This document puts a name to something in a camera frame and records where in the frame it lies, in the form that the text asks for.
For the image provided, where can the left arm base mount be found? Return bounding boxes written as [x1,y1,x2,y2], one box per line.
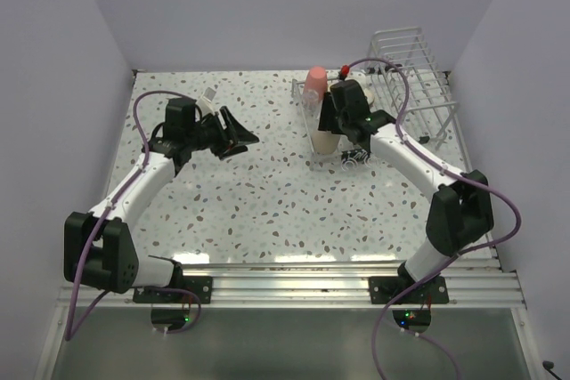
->
[133,276,213,335]

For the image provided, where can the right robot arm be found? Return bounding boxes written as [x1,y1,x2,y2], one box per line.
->
[318,79,494,303]

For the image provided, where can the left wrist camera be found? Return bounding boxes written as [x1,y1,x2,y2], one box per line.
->
[196,87,216,120]

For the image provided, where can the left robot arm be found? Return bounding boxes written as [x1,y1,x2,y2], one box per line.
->
[63,97,259,303]

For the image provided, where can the small clear glass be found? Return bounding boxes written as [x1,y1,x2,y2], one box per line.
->
[302,89,322,117]

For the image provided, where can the beige plastic cup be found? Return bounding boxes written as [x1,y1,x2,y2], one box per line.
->
[311,129,341,155]

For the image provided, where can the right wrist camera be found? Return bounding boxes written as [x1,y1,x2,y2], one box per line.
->
[338,65,350,81]

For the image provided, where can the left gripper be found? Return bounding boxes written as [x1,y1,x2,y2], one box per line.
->
[186,107,258,159]

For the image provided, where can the large clear glass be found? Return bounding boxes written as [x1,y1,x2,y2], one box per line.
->
[313,109,322,123]

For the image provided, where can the white wire dish rack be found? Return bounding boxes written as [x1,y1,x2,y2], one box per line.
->
[291,27,468,171]

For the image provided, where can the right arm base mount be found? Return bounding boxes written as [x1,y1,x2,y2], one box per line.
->
[368,276,450,333]

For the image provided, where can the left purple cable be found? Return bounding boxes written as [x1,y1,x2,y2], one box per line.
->
[64,90,197,342]

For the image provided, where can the pink plastic cup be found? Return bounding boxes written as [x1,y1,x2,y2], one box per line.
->
[302,66,329,101]

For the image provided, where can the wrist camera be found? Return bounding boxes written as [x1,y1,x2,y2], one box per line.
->
[338,65,350,81]
[196,87,216,120]

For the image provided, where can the steel cup with cork band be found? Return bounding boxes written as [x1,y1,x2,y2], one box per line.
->
[362,88,375,106]

